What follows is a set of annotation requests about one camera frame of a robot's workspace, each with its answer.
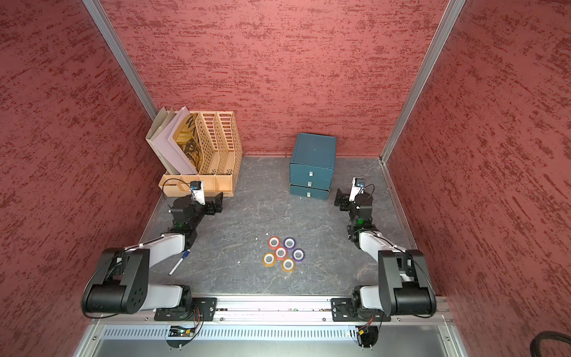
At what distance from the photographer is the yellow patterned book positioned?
3.15 feet

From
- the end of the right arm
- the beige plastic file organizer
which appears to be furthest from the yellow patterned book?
the end of the right arm

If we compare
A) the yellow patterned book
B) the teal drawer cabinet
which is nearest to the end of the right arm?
the teal drawer cabinet
